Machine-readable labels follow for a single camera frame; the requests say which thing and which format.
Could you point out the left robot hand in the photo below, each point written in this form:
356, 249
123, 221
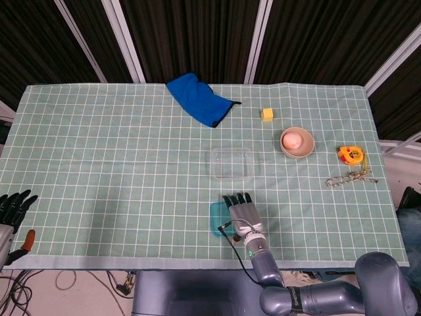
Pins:
13, 207

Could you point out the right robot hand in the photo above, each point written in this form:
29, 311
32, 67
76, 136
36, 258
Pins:
245, 217

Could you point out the translucent blue square lid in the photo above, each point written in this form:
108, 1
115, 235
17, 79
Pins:
218, 219

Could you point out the clear plastic container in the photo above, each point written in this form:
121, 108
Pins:
232, 164

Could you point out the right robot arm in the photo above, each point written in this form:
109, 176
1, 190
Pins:
329, 296

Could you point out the grey robot torso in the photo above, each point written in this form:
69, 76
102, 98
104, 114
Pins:
197, 293

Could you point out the pink ball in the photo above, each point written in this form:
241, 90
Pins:
292, 140

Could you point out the beige bowl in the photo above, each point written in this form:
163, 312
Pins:
307, 146

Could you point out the green checked tablecloth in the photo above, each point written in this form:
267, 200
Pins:
98, 164

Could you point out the yellow cube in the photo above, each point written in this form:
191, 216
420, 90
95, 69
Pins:
267, 115

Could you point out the yellow tape measure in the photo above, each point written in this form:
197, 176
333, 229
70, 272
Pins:
350, 154

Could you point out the blue cloth pouch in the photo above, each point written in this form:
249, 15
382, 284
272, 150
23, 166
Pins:
200, 102

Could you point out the black yellow plug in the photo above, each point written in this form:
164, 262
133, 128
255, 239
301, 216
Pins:
126, 284

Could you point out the dark pleated curtain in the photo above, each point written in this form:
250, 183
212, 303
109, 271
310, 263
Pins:
197, 33

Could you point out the white metal frame post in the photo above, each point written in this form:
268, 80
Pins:
258, 42
123, 42
80, 42
391, 62

